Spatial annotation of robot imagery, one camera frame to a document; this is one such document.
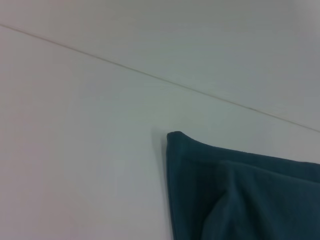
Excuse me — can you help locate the teal blue FREE t-shirt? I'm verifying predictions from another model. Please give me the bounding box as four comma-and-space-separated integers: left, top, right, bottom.
166, 130, 320, 240

